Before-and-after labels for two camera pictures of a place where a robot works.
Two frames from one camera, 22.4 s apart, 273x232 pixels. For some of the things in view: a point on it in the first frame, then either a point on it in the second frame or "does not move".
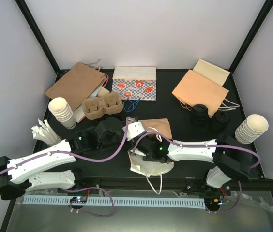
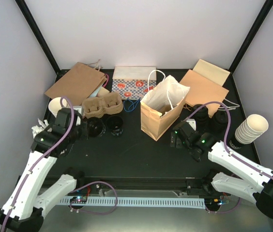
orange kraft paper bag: x=147 y=168 -> x=162 y=105
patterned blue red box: x=137 y=83 does not move
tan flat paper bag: x=212 y=72 does not move
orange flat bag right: x=195 y=89 does not move
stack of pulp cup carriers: x=94 y=108 does not move
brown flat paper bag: x=76 y=86 does not move
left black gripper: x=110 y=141 -> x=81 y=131
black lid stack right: x=220 y=121 does not move
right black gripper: x=144 y=159 -> x=178 y=144
